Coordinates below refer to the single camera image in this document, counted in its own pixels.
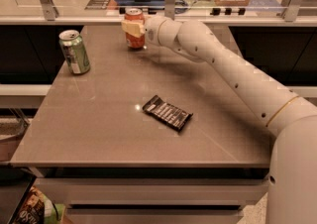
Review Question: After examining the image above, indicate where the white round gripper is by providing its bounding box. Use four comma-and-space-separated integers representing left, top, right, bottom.
121, 16, 181, 50

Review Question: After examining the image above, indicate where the orange coke can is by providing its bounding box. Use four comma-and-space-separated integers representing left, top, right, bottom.
124, 8, 145, 49

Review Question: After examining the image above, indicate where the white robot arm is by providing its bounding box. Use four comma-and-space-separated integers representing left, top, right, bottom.
121, 16, 317, 224

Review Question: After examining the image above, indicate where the green soda can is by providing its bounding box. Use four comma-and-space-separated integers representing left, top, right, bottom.
59, 30, 90, 74

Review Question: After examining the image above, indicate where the black snack bar wrapper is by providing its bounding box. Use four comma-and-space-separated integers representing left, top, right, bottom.
143, 95, 193, 132

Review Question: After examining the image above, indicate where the grey table drawer cabinet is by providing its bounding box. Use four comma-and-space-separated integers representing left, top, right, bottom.
36, 177, 267, 224

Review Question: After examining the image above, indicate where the black bin lower left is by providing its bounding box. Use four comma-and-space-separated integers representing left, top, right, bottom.
0, 167, 35, 224

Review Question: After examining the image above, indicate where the chip bag on floor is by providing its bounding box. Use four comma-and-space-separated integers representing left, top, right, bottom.
13, 186, 53, 224

